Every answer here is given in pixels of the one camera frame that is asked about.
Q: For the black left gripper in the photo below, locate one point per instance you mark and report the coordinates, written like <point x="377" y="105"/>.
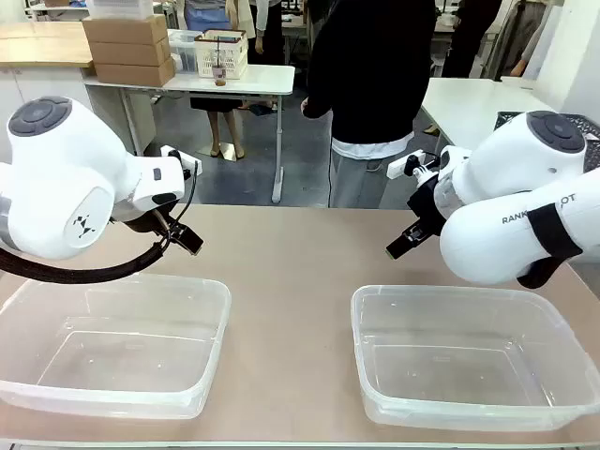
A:
<point x="150" y="220"/>

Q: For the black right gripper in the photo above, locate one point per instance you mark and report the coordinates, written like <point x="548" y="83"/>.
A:
<point x="426" y="206"/>

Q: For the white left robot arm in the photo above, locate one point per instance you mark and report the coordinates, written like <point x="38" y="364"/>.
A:
<point x="56" y="164"/>

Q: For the person's right forearm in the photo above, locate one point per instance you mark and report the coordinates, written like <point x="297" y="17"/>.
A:
<point x="321" y="96"/>

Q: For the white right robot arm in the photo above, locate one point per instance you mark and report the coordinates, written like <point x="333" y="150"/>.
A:
<point x="515" y="154"/>

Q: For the white slotted basket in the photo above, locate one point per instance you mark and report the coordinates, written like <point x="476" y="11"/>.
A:
<point x="229" y="54"/>

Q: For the person's right hand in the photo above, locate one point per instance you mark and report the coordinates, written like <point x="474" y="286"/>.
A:
<point x="305" y="107"/>

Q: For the white power strip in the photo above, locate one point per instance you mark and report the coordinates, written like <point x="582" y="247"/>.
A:
<point x="398" y="166"/>
<point x="180" y="157"/>

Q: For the white rectangular table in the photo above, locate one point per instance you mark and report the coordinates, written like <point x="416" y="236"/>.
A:
<point x="464" y="108"/>

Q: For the clear plastic bin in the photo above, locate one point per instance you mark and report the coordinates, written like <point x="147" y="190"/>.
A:
<point x="469" y="375"/>
<point x="117" y="375"/>

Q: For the drink cup with straw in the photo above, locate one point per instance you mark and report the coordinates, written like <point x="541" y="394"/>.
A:
<point x="219" y="75"/>

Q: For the white folding table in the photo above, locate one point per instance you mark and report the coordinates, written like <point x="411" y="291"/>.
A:
<point x="258" y="79"/>

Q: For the person in black sweater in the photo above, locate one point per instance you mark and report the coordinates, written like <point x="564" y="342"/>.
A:
<point x="370" y="70"/>

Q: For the brown cardboard box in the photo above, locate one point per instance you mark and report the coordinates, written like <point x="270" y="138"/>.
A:
<point x="133" y="74"/>
<point x="124" y="30"/>
<point x="129" y="52"/>

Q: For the clear storage box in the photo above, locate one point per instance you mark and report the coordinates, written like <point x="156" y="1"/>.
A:
<point x="180" y="51"/>

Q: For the background person in black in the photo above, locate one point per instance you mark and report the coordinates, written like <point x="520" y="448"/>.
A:
<point x="469" y="37"/>

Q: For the background person white coat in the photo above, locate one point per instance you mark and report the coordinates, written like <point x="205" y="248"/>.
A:
<point x="269" y="33"/>

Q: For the background person in grey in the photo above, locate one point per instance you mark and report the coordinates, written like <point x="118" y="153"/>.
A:
<point x="525" y="42"/>

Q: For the wooden desk top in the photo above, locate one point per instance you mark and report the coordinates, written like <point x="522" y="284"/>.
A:
<point x="42" y="47"/>

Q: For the white plastic tub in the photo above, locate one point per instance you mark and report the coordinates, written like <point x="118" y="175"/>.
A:
<point x="119" y="7"/>

